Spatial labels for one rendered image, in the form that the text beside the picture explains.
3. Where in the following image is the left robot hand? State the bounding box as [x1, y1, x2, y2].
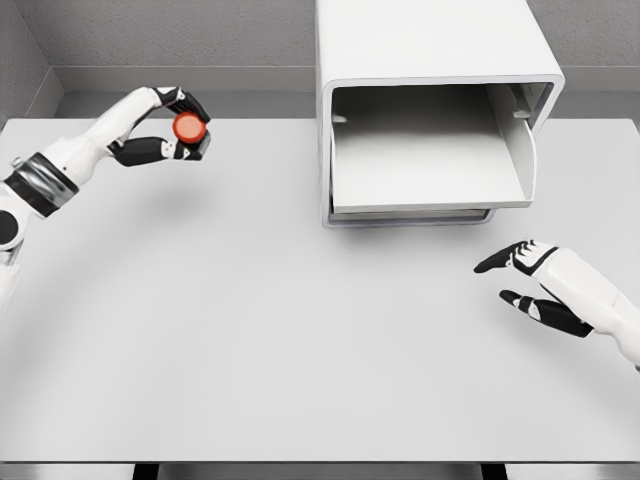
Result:
[84, 85, 212, 168]

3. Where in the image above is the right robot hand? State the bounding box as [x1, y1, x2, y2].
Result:
[472, 239, 626, 339]

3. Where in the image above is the red button load switch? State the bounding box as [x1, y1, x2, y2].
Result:
[171, 111, 214, 155]

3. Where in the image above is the white cabinet drawer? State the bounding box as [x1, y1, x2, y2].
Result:
[328, 83, 538, 212]

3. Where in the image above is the white tabletop storage cabinet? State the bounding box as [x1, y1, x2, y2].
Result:
[314, 0, 566, 230]

